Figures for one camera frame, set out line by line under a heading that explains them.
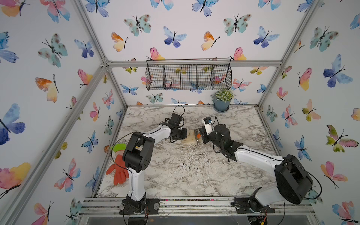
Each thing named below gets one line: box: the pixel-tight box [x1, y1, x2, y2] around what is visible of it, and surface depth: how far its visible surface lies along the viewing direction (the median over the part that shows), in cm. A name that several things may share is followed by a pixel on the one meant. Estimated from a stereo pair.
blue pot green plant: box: [213, 89, 235, 113], surface depth 111 cm
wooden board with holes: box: [180, 128, 203, 145], surface depth 99 cm
